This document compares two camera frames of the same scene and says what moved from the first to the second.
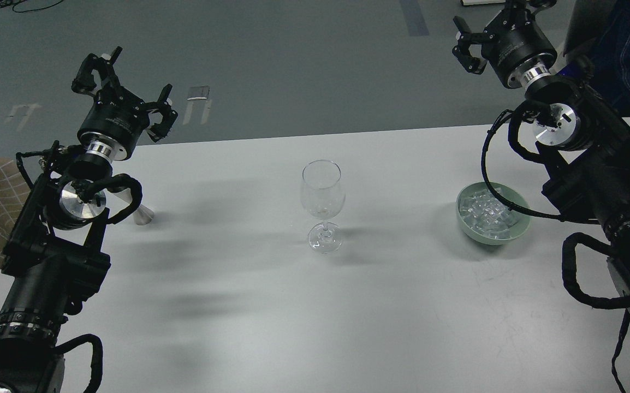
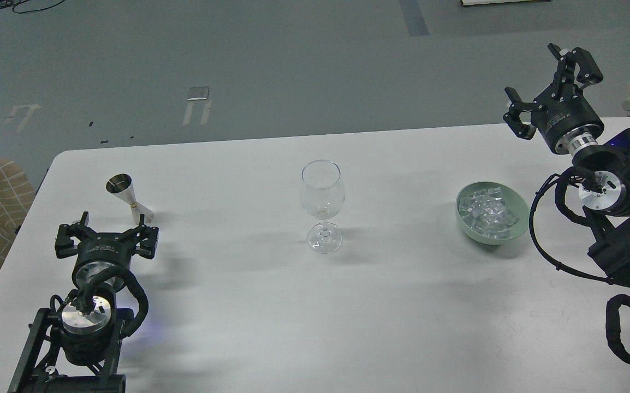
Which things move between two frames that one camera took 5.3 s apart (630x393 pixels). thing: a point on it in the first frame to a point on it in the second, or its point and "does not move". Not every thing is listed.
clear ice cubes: x=483 y=212 does not move
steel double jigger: x=117 y=201 to x=120 y=184
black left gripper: x=116 y=118 to x=101 y=251
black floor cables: x=7 y=3 does not move
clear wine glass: x=323 y=196 does not move
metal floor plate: x=198 y=93 does not move
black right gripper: x=522 y=43 to x=569 y=122
